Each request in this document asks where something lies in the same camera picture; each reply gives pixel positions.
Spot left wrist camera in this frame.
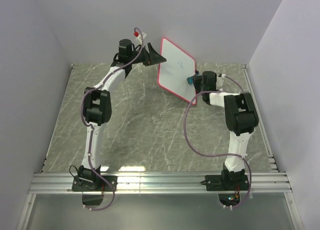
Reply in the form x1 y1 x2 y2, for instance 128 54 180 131
134 31 147 45

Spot blue whiteboard eraser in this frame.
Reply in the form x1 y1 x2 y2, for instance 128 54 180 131
187 77 194 85

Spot red framed whiteboard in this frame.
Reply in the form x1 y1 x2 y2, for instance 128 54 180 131
157 38 197 105

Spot aluminium mounting rail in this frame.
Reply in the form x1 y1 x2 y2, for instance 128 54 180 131
28 171 292 194

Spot right side aluminium rail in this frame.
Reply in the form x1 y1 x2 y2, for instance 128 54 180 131
241 64 279 172

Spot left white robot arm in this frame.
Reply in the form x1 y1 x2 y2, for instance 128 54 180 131
78 39 167 191

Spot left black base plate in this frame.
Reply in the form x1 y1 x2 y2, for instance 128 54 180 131
71 175 118 192

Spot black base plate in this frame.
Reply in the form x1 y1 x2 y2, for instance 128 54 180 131
200 175 249 191
71 175 118 192

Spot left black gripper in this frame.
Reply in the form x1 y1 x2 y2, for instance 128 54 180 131
129 44 166 67

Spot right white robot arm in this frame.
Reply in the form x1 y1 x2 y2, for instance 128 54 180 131
187 71 259 190

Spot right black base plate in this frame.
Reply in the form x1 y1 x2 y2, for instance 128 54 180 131
200 175 249 191

